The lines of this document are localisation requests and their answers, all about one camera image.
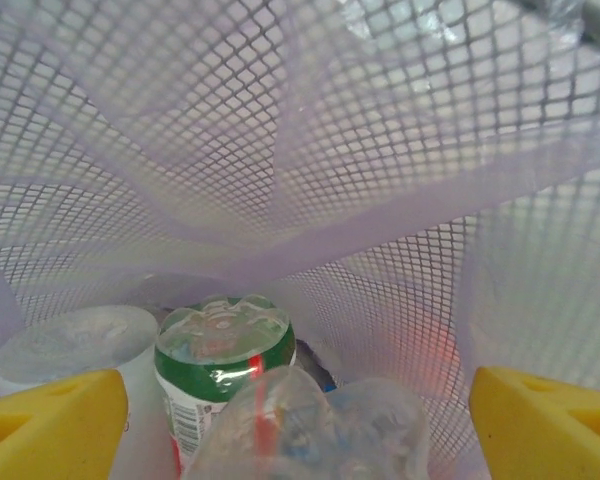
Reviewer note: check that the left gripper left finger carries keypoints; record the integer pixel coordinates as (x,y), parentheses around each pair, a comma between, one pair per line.
(50,425)

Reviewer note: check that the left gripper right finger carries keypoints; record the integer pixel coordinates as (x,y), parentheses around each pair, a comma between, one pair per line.
(550,425)

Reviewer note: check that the purple plastic bin liner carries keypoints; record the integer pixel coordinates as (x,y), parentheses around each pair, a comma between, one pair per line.
(360,225)

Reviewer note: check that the translucent purple trash bin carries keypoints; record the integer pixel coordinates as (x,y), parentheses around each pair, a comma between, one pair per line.
(300,150)

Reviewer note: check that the green bottle yellow cap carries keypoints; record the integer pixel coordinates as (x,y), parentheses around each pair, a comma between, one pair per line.
(215,360)

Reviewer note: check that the short clear bottle red label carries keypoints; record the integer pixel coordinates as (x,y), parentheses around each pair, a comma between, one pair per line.
(320,430)

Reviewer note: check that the frosted white bottle white cap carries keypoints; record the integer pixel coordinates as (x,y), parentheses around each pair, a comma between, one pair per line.
(75,340)

